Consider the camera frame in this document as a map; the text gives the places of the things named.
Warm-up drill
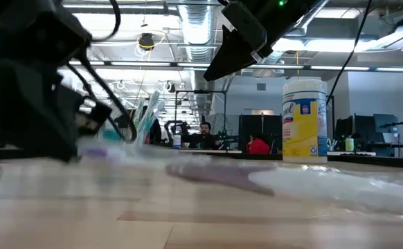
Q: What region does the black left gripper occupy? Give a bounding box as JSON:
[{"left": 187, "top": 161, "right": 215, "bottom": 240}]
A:
[{"left": 0, "top": 58, "right": 114, "bottom": 163}]

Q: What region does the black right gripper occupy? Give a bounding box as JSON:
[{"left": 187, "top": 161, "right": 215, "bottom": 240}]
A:
[{"left": 203, "top": 0, "right": 325, "bottom": 82}]

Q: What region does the blue mouthwash bottle white cap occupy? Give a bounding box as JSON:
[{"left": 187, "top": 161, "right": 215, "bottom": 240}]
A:
[{"left": 100, "top": 128, "right": 123, "bottom": 142}]

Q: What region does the purple toothbrush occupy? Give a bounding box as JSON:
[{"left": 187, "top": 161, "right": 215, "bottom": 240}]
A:
[{"left": 78, "top": 143, "right": 403, "bottom": 219}]

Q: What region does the person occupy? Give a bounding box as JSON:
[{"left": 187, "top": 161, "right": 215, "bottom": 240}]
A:
[
  {"left": 148, "top": 117, "right": 163, "bottom": 145},
  {"left": 245, "top": 133, "right": 271, "bottom": 155},
  {"left": 183, "top": 120, "right": 223, "bottom": 150}
]

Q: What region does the black partition panel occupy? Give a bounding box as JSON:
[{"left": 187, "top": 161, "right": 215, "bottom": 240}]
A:
[{"left": 238, "top": 113, "right": 284, "bottom": 155}]

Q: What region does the yellow Lysol wipes canister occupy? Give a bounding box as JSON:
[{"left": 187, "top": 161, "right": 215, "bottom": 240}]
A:
[{"left": 281, "top": 78, "right": 329, "bottom": 165}]

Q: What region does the ceiling light fixture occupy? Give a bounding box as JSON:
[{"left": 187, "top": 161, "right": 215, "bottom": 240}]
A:
[{"left": 274, "top": 37, "right": 371, "bottom": 53}]

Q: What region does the black computer monitor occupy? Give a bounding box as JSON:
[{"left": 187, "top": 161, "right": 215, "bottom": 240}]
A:
[{"left": 334, "top": 114, "right": 375, "bottom": 142}]

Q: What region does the grey blue monitor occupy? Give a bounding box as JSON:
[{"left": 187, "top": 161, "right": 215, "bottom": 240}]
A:
[{"left": 373, "top": 113, "right": 400, "bottom": 145}]

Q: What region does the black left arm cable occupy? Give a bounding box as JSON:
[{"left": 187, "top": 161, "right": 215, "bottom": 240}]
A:
[{"left": 65, "top": 0, "right": 138, "bottom": 142}]

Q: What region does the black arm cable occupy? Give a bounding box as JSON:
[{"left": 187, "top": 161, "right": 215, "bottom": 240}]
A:
[
  {"left": 325, "top": 0, "right": 374, "bottom": 104},
  {"left": 65, "top": 0, "right": 138, "bottom": 142}
]

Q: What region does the silver ribbed air duct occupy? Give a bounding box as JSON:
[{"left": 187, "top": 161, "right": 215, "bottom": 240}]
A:
[{"left": 177, "top": 0, "right": 223, "bottom": 104}]

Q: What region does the black overhead camera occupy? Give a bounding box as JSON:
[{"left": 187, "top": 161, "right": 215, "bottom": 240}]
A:
[{"left": 138, "top": 33, "right": 156, "bottom": 52}]

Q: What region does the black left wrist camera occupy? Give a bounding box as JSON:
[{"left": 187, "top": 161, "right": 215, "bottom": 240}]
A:
[{"left": 0, "top": 0, "right": 93, "bottom": 67}]

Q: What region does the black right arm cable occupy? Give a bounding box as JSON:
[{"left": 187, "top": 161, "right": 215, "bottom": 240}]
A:
[{"left": 325, "top": 0, "right": 374, "bottom": 104}]

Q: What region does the black table frame rail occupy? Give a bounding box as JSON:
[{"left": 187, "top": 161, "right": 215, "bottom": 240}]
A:
[{"left": 0, "top": 147, "right": 403, "bottom": 170}]

